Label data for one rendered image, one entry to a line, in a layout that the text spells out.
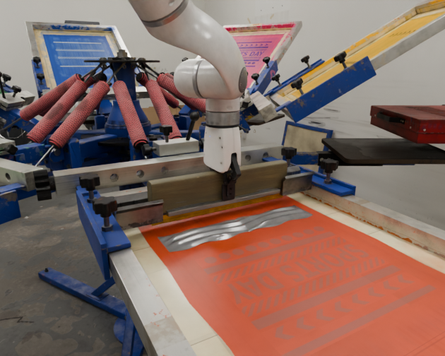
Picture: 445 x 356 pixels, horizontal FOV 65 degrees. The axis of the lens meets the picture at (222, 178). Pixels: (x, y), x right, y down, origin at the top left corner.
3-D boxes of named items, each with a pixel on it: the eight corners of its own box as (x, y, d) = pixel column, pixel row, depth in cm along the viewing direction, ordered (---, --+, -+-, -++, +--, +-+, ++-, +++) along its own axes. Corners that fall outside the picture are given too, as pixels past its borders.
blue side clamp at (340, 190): (352, 212, 89) (356, 186, 86) (338, 216, 86) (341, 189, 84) (279, 179, 113) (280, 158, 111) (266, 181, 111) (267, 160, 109)
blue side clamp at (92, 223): (133, 273, 63) (130, 237, 61) (104, 280, 61) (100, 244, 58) (100, 213, 88) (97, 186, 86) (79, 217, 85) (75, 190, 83)
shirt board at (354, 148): (412, 154, 174) (414, 138, 172) (464, 180, 136) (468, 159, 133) (142, 153, 176) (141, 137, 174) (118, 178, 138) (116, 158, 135)
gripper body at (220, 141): (197, 117, 80) (198, 164, 84) (218, 123, 72) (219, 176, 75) (226, 115, 84) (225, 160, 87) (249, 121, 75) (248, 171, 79)
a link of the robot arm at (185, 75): (211, 58, 63) (167, 58, 67) (212, 118, 66) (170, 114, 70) (246, 58, 76) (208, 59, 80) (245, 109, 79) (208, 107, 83)
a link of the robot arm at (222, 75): (128, 23, 55) (186, 107, 72) (199, 18, 49) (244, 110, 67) (150, -14, 58) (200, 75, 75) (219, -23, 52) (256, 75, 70)
